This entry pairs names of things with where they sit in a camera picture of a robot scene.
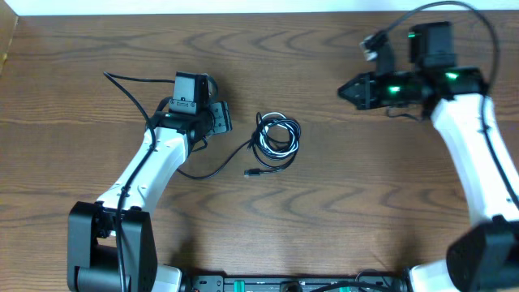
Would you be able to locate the white USB cable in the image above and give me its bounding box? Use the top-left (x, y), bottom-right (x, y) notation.
top-left (258, 112), bottom-right (300, 159)

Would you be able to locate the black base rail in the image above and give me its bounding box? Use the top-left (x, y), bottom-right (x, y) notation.
top-left (178, 269), bottom-right (412, 292)

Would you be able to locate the black USB cable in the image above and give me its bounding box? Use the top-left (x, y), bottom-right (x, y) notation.
top-left (176, 112), bottom-right (302, 181)

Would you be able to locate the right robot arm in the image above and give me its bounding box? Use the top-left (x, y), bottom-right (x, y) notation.
top-left (337, 22), bottom-right (518, 291)

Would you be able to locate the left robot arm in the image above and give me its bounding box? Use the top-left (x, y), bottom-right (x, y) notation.
top-left (66, 72), bottom-right (232, 291)

